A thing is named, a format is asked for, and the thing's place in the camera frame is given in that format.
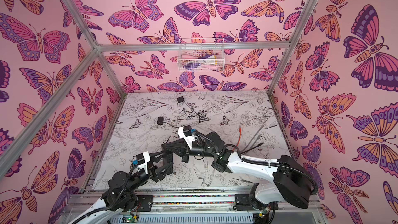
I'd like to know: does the black power adapter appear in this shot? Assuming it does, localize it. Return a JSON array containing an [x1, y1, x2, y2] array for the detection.
[[157, 116, 178, 129], [176, 96, 210, 123]]

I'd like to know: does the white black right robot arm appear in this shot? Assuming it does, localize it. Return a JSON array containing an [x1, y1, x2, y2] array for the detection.
[[162, 130, 319, 212]]

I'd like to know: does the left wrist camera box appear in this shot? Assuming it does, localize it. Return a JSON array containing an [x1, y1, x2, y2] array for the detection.
[[131, 151, 151, 174]]

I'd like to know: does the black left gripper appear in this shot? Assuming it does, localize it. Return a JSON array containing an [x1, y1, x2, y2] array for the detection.
[[124, 151, 169, 195]]

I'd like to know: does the black network switch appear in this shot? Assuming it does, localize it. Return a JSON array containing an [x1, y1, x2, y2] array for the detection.
[[161, 150, 174, 175]]

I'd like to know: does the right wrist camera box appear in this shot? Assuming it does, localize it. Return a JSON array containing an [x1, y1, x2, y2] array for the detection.
[[177, 125, 196, 149]]

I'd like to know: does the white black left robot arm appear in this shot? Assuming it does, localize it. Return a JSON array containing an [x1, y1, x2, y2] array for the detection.
[[70, 151, 173, 224]]

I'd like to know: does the red ethernet cable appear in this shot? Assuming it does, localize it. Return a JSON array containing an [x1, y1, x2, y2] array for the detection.
[[233, 125, 243, 150]]

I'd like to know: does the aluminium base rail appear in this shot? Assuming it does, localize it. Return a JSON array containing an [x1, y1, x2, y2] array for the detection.
[[93, 186, 328, 224]]

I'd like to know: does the white wire basket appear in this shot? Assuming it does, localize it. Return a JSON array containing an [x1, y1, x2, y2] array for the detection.
[[176, 37, 226, 72]]

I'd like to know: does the black ethernet cable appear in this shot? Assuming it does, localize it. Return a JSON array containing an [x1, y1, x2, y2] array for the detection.
[[239, 142, 264, 155]]

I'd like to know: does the aluminium frame post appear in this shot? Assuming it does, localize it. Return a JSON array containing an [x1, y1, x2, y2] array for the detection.
[[62, 0, 125, 97]]

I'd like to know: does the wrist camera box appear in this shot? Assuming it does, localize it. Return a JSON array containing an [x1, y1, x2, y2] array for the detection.
[[177, 125, 196, 149], [131, 151, 151, 174]]

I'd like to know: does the grey ethernet cable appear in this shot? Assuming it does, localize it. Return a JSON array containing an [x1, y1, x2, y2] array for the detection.
[[240, 125, 265, 153]]

